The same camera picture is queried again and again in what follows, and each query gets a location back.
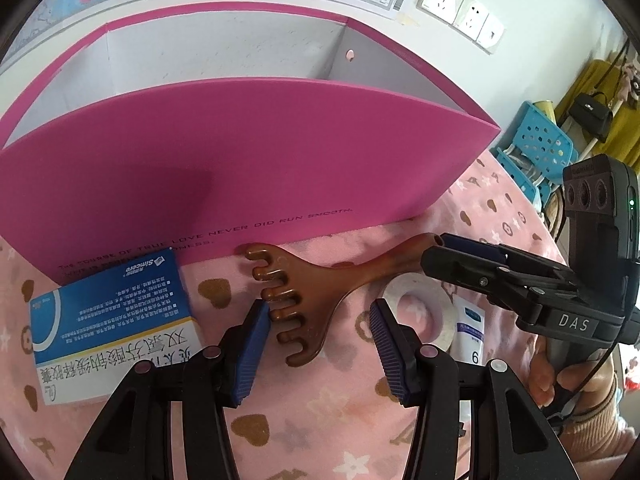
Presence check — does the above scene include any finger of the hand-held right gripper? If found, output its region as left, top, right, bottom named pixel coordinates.
left=420, top=244, right=582, bottom=317
left=441, top=232, right=572, bottom=274

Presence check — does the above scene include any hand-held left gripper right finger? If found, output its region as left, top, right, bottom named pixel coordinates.
left=369, top=299, right=578, bottom=480

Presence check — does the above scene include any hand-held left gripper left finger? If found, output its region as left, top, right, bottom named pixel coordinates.
left=65, top=299, right=273, bottom=480

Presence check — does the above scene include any brown massage comb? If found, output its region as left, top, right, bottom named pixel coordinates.
left=241, top=232, right=446, bottom=367

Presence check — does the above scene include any blue and yellow medicine box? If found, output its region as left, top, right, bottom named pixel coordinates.
left=27, top=247, right=198, bottom=406

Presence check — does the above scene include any pink cardboard box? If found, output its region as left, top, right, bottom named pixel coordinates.
left=0, top=14, right=502, bottom=286

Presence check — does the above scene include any person's right hand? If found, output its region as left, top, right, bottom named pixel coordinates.
left=529, top=335, right=619, bottom=409

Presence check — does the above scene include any white tape roll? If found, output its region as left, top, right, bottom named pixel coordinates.
left=381, top=272, right=458, bottom=351

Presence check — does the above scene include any white tube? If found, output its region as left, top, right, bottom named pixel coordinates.
left=450, top=295, right=487, bottom=366

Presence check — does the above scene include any pink printed blanket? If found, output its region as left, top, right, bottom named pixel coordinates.
left=0, top=150, right=576, bottom=480

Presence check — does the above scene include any blue perforated plastic chair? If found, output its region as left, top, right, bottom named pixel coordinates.
left=490, top=101, right=581, bottom=211

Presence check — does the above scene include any yellow garment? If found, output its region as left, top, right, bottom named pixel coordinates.
left=555, top=57, right=640, bottom=171

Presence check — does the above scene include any black handbag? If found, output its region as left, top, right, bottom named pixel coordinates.
left=567, top=92, right=613, bottom=139

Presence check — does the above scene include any plush toy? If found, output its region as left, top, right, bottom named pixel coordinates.
left=620, top=57, right=640, bottom=101

